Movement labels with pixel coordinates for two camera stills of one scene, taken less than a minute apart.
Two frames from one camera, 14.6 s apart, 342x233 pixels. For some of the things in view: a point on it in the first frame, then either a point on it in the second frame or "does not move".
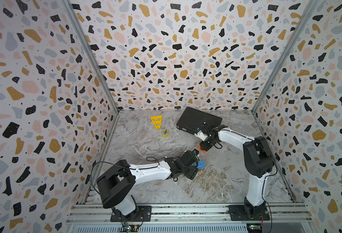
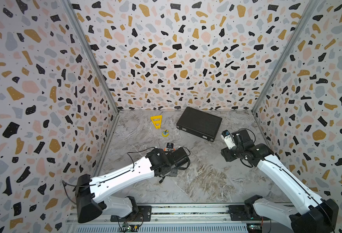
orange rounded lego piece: (199, 148) → (169, 149)
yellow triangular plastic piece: (155, 122) does not move
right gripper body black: (206, 144) → (230, 154)
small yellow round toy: (165, 133) does not move
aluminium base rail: (96, 218) does not move
